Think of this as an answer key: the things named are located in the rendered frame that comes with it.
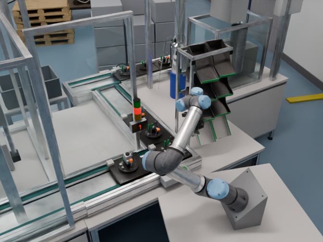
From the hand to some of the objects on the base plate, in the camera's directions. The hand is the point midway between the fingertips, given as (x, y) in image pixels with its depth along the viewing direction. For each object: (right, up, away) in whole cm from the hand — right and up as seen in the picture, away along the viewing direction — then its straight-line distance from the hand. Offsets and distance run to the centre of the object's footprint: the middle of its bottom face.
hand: (192, 134), depth 215 cm
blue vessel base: (-4, +35, +115) cm, 120 cm away
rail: (-30, -38, +11) cm, 50 cm away
